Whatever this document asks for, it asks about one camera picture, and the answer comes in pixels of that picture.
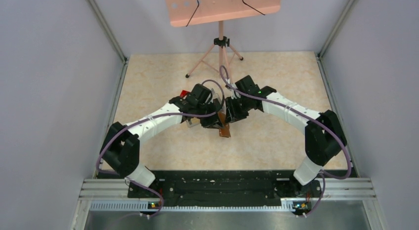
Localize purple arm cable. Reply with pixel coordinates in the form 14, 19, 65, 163
95, 79, 226, 219
219, 65, 352, 218

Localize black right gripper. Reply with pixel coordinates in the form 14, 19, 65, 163
225, 95, 251, 125

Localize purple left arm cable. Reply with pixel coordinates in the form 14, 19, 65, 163
95, 79, 226, 219

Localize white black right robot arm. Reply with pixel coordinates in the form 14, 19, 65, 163
224, 75, 351, 196

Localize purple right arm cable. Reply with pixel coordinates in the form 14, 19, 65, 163
219, 65, 352, 218

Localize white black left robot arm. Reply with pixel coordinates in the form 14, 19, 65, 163
96, 84, 225, 197

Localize brown leather card holder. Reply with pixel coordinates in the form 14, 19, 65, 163
218, 112, 231, 138

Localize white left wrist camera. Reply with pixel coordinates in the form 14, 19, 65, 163
211, 89, 219, 99

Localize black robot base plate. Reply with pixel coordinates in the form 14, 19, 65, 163
96, 170, 356, 210

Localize aluminium frame rail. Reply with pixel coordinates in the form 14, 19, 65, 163
79, 178, 376, 213

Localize clear acrylic card box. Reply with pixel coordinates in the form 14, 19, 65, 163
185, 117, 200, 128

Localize pink music stand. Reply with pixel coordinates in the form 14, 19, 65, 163
165, 0, 281, 78

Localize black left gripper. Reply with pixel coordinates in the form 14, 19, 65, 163
195, 100, 224, 129

